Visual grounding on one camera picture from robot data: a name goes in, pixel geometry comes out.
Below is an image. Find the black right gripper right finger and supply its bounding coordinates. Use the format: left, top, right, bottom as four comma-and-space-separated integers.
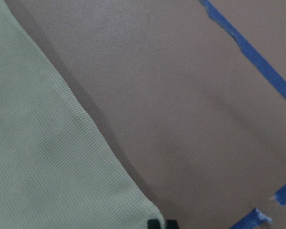
166, 219, 178, 229

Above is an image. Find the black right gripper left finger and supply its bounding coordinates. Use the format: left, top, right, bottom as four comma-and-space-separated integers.
147, 219, 160, 229

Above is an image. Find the olive green long-sleeve shirt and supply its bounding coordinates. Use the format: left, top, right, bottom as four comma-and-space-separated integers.
0, 0, 165, 229

